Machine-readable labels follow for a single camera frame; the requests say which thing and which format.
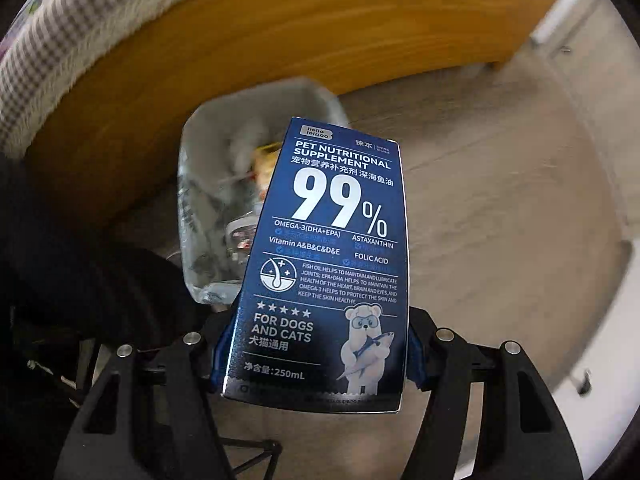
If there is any person's black trouser leg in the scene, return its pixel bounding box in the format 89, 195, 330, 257
0, 155, 221, 480

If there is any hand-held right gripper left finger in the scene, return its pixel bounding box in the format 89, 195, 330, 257
54, 310, 236, 480

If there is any clear bin with trash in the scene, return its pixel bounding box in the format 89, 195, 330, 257
177, 77, 351, 306

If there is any black metal chair frame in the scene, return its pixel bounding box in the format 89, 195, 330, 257
215, 437, 278, 480

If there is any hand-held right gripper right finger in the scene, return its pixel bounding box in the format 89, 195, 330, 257
407, 307, 583, 480

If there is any dark blue box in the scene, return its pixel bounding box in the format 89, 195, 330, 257
221, 116, 412, 415

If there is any wooden bed with checkered cover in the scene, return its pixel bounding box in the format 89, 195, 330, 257
20, 0, 561, 231

